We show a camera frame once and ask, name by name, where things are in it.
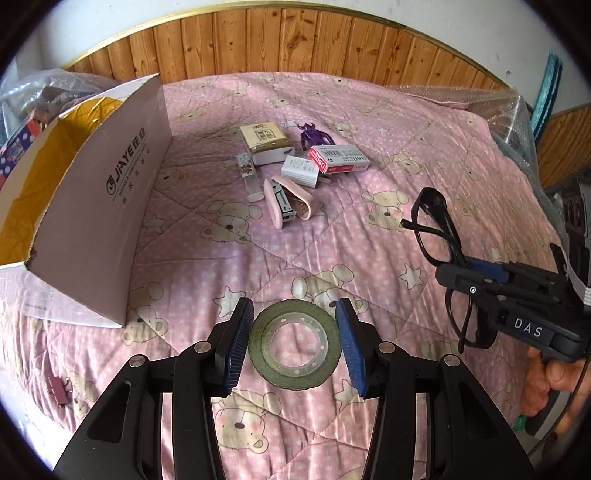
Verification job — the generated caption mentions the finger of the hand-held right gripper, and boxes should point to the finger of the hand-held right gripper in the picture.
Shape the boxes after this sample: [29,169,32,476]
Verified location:
[461,259,571,297]
[435,264,514,306]

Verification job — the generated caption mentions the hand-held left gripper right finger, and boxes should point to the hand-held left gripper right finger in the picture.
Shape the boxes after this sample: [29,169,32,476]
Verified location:
[335,298,536,480]

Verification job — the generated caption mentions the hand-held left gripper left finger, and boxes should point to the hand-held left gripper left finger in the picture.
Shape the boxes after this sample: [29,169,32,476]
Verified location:
[54,298,256,480]

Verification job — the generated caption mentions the green tape roll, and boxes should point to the green tape roll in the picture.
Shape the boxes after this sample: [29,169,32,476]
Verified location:
[248,300,343,393]

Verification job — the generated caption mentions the black glasses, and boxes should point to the black glasses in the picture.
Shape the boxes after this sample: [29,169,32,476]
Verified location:
[401,187,497,349]

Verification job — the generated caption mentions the pink stapler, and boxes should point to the pink stapler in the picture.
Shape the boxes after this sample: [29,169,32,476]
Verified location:
[263,175,317,230]

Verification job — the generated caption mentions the red and white staple box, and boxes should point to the red and white staple box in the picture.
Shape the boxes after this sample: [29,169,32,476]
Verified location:
[308,144,371,175]

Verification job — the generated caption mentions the clear plastic tube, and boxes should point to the clear plastic tube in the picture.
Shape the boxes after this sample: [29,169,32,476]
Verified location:
[229,154,264,202]

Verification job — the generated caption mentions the white charger adapter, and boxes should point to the white charger adapter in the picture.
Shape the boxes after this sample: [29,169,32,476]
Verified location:
[281,155,331,189]

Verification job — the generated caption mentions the white cardboard box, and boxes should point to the white cardboard box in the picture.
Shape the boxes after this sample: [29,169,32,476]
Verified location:
[0,74,174,329]

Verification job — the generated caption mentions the person's right hand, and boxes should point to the person's right hand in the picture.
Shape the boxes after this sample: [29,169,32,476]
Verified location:
[523,347,591,437]

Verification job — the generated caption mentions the pink bear-print quilt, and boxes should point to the pink bear-print quilt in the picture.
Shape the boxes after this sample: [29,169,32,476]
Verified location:
[0,69,573,480]

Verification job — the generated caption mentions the black plastic device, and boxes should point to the black plastic device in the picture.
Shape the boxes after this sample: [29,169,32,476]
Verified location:
[556,178,591,278]

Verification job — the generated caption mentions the bubble wrap sheet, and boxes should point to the bubble wrap sheet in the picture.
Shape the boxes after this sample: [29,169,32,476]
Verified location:
[0,69,122,139]
[383,83,570,241]

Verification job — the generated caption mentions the pink binder clip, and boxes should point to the pink binder clip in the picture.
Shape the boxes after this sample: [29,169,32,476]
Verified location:
[46,375,77,407]

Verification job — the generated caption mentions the purple toy figure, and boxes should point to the purple toy figure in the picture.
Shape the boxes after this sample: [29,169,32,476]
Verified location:
[298,121,334,151]

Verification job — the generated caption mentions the small tissue pack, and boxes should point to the small tissue pack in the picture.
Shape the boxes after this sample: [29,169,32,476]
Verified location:
[239,121,296,167]

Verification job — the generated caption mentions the colourful toy box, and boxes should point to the colourful toy box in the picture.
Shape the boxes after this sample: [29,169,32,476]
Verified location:
[0,115,48,190]

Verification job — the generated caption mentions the wooden panel headboard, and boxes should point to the wooden panel headboard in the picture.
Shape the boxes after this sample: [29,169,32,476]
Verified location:
[65,7,591,190]

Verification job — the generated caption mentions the teal plastic frame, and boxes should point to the teal plastic frame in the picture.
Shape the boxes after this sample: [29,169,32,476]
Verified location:
[529,48,564,134]

